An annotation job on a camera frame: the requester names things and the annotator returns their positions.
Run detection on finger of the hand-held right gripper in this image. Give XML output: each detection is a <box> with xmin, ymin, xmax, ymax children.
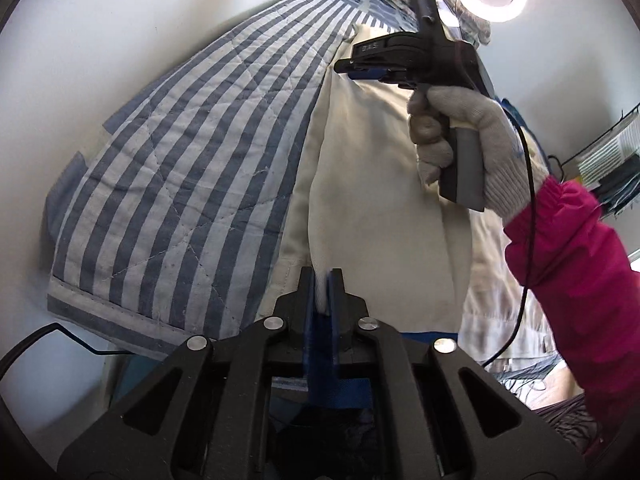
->
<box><xmin>351</xmin><ymin>30</ymin><xmax>423</xmax><ymax>63</ymax></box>
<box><xmin>334</xmin><ymin>59</ymin><xmax>416</xmax><ymax>84</ymax></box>

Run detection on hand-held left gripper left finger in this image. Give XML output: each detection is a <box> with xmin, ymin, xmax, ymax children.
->
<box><xmin>57</xmin><ymin>266</ymin><xmax>323</xmax><ymax>480</ymax></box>

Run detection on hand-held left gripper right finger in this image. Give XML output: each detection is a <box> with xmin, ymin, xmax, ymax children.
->
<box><xmin>326</xmin><ymin>268</ymin><xmax>587</xmax><ymax>480</ymax></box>

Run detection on beige and blue jacket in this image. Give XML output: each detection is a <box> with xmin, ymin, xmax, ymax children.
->
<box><xmin>255</xmin><ymin>20</ymin><xmax>568</xmax><ymax>381</ymax></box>

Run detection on black metal clothes rack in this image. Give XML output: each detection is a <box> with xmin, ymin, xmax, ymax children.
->
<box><xmin>560</xmin><ymin>102</ymin><xmax>640</xmax><ymax>221</ymax></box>

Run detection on dark hanging clothes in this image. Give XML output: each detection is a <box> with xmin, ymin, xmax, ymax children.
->
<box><xmin>595</xmin><ymin>155</ymin><xmax>640</xmax><ymax>213</ymax></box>

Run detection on person's right hand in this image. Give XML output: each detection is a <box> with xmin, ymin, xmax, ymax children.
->
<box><xmin>406</xmin><ymin>85</ymin><xmax>551</xmax><ymax>222</ymax></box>

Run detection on green striped cloth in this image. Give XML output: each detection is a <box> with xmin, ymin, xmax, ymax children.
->
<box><xmin>575</xmin><ymin>122</ymin><xmax>638</xmax><ymax>183</ymax></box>

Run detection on blue white striped quilt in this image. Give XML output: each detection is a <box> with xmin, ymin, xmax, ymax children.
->
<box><xmin>45</xmin><ymin>0</ymin><xmax>361</xmax><ymax>361</ymax></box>

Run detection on person's patterned garment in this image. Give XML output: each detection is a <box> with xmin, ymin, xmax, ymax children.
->
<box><xmin>537</xmin><ymin>395</ymin><xmax>601</xmax><ymax>453</ymax></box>

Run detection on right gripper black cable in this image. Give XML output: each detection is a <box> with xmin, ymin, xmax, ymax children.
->
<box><xmin>482</xmin><ymin>102</ymin><xmax>537</xmax><ymax>367</ymax></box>

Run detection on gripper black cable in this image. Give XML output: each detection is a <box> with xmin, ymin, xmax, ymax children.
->
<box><xmin>482</xmin><ymin>102</ymin><xmax>537</xmax><ymax>367</ymax></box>
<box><xmin>0</xmin><ymin>323</ymin><xmax>136</xmax><ymax>396</ymax></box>

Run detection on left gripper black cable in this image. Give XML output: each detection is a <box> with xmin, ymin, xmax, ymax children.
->
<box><xmin>0</xmin><ymin>323</ymin><xmax>136</xmax><ymax>396</ymax></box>

